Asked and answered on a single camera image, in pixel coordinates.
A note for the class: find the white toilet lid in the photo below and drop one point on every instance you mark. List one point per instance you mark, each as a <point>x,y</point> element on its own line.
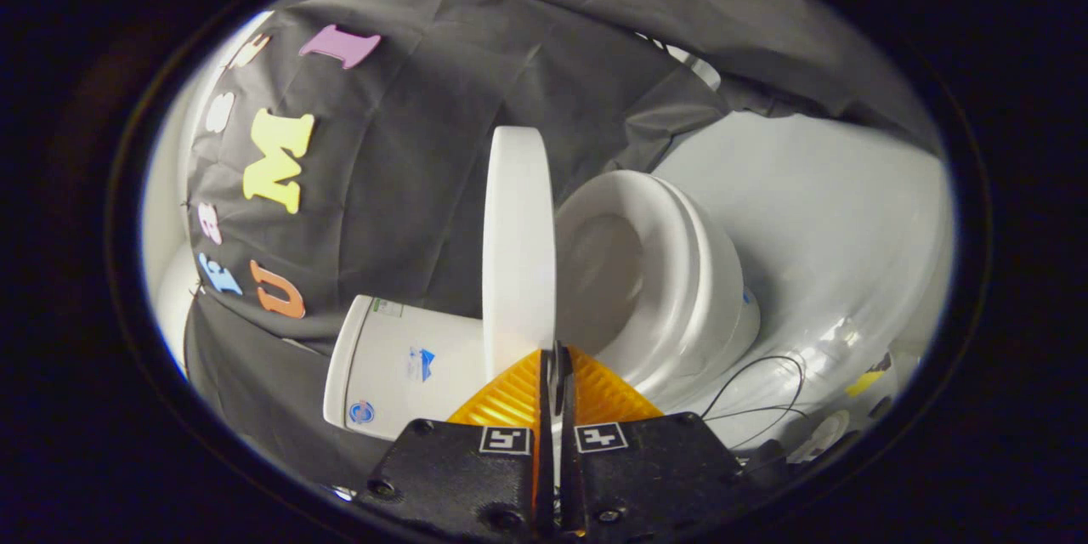
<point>518,255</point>

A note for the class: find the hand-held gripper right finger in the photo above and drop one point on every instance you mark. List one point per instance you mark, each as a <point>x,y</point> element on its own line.
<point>654,467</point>

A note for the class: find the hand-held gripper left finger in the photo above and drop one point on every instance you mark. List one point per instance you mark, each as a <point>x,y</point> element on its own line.
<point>459,476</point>

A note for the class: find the black backdrop cloth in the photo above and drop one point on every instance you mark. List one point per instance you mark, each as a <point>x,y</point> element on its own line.
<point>399,187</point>

